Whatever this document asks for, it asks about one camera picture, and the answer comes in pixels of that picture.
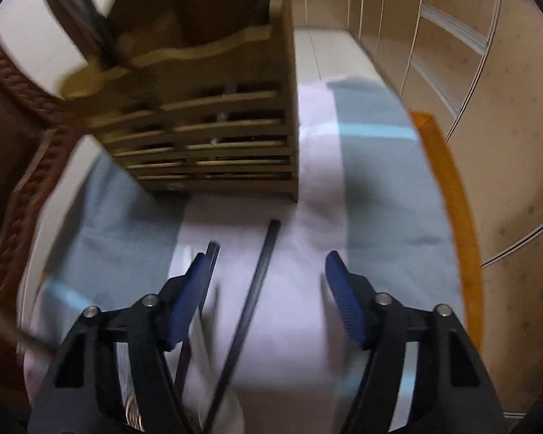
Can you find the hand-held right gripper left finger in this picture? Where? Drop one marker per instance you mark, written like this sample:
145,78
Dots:
190,298

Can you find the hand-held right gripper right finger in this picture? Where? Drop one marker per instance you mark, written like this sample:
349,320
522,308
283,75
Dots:
341,289

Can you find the black chopstick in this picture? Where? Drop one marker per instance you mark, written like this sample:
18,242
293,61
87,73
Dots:
253,298
92,13
213,251

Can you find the wooden utensil holder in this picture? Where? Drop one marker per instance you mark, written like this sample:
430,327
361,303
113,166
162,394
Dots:
208,81

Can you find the grey white striped cloth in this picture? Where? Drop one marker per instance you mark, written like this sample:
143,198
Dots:
380,190

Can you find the beige lower kitchen cabinets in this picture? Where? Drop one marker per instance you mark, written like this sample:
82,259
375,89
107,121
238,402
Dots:
502,144

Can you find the carved wooden chair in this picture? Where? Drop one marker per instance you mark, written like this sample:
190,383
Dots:
9,144

